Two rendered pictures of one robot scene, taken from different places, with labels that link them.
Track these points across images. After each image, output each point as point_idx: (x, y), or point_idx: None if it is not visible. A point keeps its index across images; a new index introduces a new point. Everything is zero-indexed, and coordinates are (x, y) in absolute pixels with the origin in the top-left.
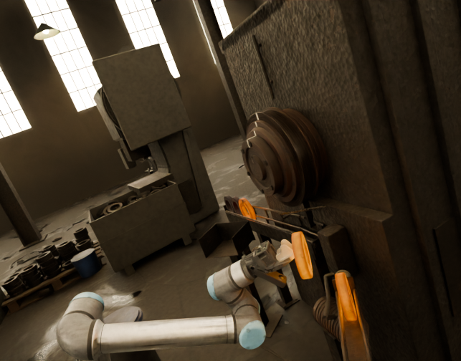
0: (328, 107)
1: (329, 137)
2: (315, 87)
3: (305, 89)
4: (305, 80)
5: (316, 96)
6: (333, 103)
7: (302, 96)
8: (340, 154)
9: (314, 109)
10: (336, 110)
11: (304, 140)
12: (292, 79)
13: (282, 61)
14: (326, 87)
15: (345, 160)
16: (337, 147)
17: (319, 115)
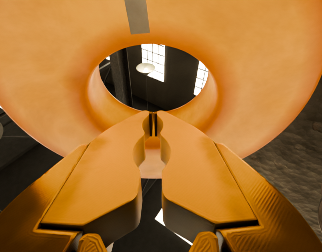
0: (274, 158)
1: (318, 138)
2: (277, 181)
3: (301, 193)
4: (290, 196)
5: (286, 177)
6: (261, 156)
7: (318, 196)
8: (319, 108)
9: (311, 175)
10: (262, 149)
11: None
12: (317, 215)
13: (314, 230)
14: (257, 169)
15: (314, 94)
16: (313, 120)
17: (307, 166)
